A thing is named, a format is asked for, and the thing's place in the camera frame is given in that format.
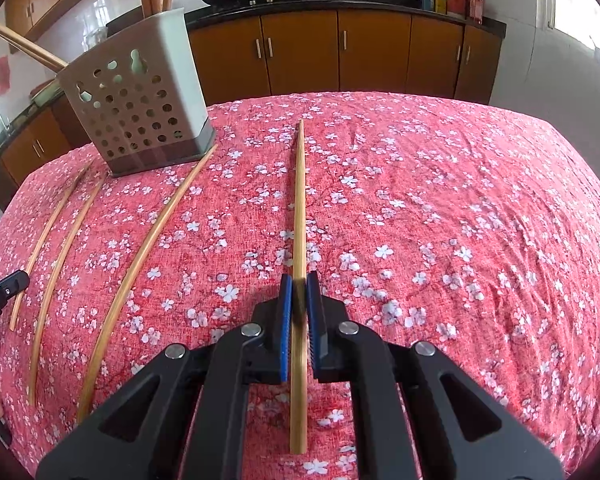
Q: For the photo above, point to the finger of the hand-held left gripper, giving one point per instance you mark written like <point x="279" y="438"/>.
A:
<point x="7" y="287"/>

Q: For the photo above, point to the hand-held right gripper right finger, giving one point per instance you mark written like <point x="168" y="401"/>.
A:
<point x="317" y="330"/>

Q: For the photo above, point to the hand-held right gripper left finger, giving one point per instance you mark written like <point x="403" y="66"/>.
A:
<point x="284" y="330"/>

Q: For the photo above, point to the perforated plastic utensil holder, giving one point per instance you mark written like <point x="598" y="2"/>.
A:
<point x="170" y="60"/>

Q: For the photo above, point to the red floral tablecloth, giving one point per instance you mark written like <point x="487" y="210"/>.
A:
<point x="430" y="210"/>

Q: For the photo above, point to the green basin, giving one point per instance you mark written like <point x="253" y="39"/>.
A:
<point x="45" y="92"/>

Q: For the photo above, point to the wooden lower kitchen cabinets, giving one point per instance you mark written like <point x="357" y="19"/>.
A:
<point x="375" y="50"/>

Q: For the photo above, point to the black kitchen countertop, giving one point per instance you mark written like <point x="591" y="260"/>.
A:
<point x="360" y="4"/>

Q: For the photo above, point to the colourful condiment box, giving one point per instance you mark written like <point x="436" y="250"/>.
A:
<point x="434" y="2"/>

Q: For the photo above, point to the red labelled condiment bottle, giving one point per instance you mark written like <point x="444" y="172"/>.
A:
<point x="475" y="2"/>

